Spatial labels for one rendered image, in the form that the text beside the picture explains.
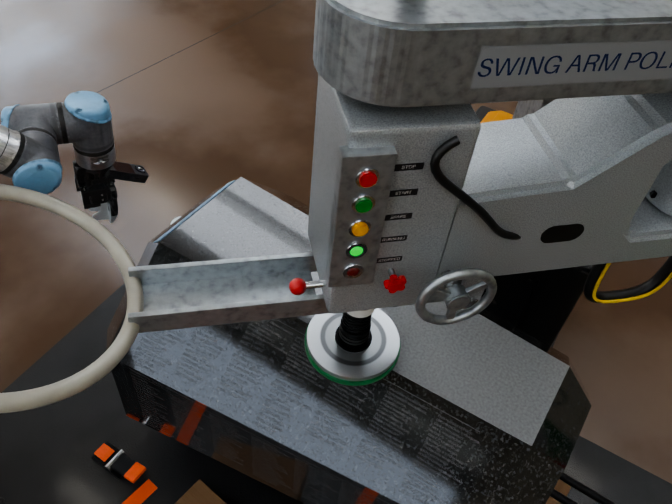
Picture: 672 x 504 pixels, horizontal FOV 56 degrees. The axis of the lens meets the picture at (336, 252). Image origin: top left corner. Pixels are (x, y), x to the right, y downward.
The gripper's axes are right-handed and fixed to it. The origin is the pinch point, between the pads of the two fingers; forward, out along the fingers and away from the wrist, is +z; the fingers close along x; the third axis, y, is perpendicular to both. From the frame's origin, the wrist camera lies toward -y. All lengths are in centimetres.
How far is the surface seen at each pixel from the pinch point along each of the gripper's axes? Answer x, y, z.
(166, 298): 48, 2, -24
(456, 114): 70, -34, -74
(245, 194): 2.7, -36.5, 1.1
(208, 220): 8.0, -23.1, 1.8
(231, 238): 17.0, -26.0, 1.2
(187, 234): 10.6, -16.1, 2.2
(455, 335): 70, -61, -3
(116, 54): -221, -61, 92
